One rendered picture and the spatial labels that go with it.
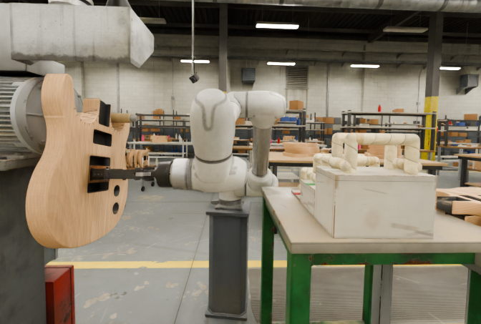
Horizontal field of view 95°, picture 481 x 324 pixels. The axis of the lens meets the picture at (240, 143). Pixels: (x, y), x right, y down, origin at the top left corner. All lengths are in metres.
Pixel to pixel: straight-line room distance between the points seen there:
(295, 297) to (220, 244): 0.91
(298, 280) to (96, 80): 13.61
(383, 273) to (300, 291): 0.66
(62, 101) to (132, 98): 12.34
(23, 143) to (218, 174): 0.58
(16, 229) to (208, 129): 0.77
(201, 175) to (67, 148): 0.31
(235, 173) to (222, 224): 0.93
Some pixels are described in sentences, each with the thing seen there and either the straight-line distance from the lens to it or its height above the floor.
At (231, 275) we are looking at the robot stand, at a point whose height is 0.28.
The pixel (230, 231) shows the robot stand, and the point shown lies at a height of 0.58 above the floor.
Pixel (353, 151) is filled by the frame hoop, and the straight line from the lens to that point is 0.66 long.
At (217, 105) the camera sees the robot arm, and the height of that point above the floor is 1.27.
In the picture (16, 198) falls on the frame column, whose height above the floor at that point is 0.98.
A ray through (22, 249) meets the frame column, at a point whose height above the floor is 0.80.
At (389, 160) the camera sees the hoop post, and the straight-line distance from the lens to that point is 0.82.
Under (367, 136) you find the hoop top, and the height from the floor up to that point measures 1.20.
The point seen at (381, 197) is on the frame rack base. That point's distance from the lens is 0.71.
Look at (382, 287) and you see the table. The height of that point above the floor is 0.52.
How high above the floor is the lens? 1.21
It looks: 3 degrees down
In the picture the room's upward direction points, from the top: 1 degrees clockwise
